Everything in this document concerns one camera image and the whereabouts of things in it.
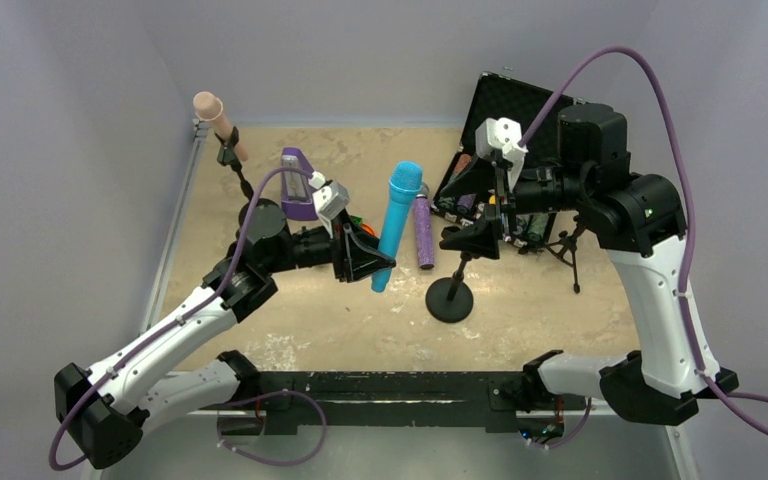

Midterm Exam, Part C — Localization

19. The black shock mount tripod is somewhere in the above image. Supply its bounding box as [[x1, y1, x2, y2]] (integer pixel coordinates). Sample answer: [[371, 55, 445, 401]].
[[518, 215, 586, 295]]

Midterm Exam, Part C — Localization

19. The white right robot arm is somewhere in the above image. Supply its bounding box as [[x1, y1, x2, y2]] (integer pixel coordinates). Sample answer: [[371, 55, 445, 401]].
[[440, 104, 738, 426]]

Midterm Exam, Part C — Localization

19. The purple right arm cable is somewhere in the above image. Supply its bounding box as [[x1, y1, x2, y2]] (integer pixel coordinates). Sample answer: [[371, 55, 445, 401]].
[[519, 46, 768, 445]]

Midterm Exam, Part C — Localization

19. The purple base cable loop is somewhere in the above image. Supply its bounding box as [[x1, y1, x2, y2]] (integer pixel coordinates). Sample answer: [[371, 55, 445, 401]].
[[216, 389, 329, 468]]

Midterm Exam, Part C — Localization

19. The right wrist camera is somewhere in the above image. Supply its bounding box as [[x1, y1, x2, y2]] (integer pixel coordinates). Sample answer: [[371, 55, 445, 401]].
[[474, 117, 528, 189]]

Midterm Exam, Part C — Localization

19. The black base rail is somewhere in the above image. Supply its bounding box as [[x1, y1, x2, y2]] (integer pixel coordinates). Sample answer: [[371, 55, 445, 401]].
[[214, 369, 591, 435]]

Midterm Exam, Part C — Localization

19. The purple glitter microphone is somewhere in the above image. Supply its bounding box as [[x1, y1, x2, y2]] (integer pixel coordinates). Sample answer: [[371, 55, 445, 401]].
[[412, 183, 435, 270]]

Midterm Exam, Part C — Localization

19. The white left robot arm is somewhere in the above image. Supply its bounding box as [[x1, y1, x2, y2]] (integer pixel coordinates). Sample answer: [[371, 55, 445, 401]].
[[48, 200, 400, 471]]

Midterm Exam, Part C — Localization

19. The purple metronome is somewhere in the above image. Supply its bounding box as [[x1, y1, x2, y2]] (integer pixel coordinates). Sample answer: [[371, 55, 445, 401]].
[[281, 147, 318, 222]]

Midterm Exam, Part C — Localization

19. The blue microphone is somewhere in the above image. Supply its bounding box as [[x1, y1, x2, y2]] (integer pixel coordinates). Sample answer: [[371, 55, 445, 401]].
[[378, 161, 423, 260]]

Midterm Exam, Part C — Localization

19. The pink microphone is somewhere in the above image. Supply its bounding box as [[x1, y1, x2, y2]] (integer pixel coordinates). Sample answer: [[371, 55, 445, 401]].
[[192, 91, 249, 162]]

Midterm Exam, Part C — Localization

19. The black mic stand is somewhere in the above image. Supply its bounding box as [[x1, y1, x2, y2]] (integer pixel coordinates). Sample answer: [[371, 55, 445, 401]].
[[215, 127, 254, 225], [425, 252, 476, 324]]

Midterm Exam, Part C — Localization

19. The black poker chip case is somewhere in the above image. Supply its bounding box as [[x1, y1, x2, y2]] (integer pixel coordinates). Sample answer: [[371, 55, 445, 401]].
[[431, 72, 587, 253]]

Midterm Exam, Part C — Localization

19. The orange curved track piece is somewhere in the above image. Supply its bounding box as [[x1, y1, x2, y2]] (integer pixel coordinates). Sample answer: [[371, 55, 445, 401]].
[[357, 223, 376, 236]]

